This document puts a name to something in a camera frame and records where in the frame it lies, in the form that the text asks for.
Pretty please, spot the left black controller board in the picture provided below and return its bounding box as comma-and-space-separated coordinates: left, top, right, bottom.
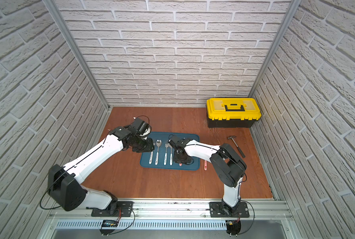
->
100, 220, 119, 236

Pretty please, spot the aluminium corner post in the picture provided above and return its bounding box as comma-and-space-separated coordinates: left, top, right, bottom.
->
43, 0, 110, 111
248, 0, 301, 98

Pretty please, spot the right aluminium corner post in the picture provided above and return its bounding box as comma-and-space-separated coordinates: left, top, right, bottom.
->
248, 0, 301, 98

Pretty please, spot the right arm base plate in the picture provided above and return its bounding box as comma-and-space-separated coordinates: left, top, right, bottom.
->
209, 201, 250, 218

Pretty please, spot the steel claw hammer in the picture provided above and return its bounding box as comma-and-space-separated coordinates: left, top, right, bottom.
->
227, 135, 246, 158

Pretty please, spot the white handle fork black print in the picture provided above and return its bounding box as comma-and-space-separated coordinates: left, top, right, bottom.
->
163, 142, 169, 165

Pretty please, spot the left aluminium corner post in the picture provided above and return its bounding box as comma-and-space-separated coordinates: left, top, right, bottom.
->
43, 0, 110, 111

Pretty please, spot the yellow and black toolbox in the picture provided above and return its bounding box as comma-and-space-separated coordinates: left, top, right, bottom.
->
206, 98, 262, 128

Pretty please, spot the teal plastic tray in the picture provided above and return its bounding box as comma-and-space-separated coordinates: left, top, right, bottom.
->
140, 132, 200, 171

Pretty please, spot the right black controller board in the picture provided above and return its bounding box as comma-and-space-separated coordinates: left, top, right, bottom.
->
226, 220, 242, 237

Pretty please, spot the white red-dotted handle spoon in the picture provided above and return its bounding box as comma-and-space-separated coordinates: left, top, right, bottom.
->
155, 139, 162, 165

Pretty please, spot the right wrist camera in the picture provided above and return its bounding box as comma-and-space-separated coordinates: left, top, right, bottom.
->
168, 135, 185, 150

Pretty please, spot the aluminium front rail frame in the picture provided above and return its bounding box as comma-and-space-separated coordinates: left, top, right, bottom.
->
38, 199, 301, 239

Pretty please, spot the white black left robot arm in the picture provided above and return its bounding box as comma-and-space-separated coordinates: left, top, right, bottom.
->
46, 118, 154, 211

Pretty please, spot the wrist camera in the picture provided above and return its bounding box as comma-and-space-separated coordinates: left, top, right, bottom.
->
168, 135, 185, 150
128, 118, 151, 137

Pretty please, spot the black controller board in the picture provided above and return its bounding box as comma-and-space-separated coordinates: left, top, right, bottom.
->
100, 220, 119, 236
226, 220, 242, 237

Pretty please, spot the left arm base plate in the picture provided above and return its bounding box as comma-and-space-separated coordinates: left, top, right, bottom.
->
91, 201, 134, 218

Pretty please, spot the white handle spoon black print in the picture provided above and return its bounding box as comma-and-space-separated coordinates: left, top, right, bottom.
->
169, 146, 173, 166

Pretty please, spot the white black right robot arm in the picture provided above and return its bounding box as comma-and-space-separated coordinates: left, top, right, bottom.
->
168, 135, 247, 208

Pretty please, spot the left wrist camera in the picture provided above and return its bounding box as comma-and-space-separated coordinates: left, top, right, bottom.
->
128, 118, 151, 137

